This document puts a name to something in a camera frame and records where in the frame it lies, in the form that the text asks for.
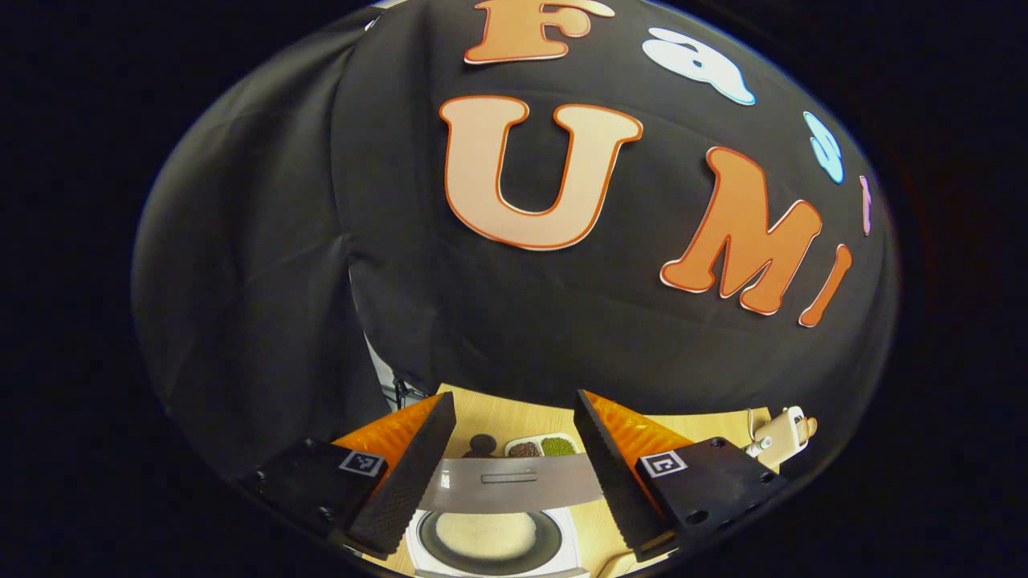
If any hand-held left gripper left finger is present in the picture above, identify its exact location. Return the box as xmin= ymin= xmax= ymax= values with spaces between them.
xmin=239 ymin=390 xmax=459 ymax=561

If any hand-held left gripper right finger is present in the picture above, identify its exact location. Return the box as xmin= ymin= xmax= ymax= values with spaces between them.
xmin=572 ymin=389 xmax=793 ymax=564

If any white rice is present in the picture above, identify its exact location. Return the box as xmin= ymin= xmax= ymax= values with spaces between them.
xmin=433 ymin=511 xmax=538 ymax=562

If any white rice cooker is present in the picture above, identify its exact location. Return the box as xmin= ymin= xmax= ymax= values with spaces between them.
xmin=405 ymin=453 xmax=606 ymax=578

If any divided grain dish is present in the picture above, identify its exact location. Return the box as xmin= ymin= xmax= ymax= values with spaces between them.
xmin=504 ymin=432 xmax=581 ymax=459

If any white toaster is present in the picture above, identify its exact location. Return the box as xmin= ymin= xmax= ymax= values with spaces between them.
xmin=750 ymin=405 xmax=809 ymax=467

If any black backdrop cloth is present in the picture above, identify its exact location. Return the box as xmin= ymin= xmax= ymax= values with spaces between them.
xmin=131 ymin=0 xmax=900 ymax=482

